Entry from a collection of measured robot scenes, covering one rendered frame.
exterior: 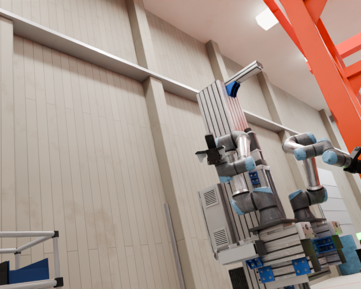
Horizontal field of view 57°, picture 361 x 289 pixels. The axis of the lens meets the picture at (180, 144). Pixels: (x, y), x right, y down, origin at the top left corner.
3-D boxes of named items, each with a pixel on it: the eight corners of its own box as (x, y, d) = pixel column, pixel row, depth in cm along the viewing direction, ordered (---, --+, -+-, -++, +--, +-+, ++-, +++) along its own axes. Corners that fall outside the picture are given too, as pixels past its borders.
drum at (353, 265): (346, 273, 886) (332, 238, 922) (369, 269, 851) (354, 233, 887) (338, 277, 843) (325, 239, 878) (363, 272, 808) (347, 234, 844)
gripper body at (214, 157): (221, 162, 171) (224, 163, 183) (218, 145, 172) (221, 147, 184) (207, 165, 173) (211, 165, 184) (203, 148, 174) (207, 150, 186)
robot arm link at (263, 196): (275, 203, 202) (268, 183, 207) (254, 210, 206) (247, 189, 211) (278, 206, 212) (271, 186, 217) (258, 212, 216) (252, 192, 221)
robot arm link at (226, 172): (238, 178, 185) (231, 159, 187) (219, 184, 189) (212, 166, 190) (240, 177, 193) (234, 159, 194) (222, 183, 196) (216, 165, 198)
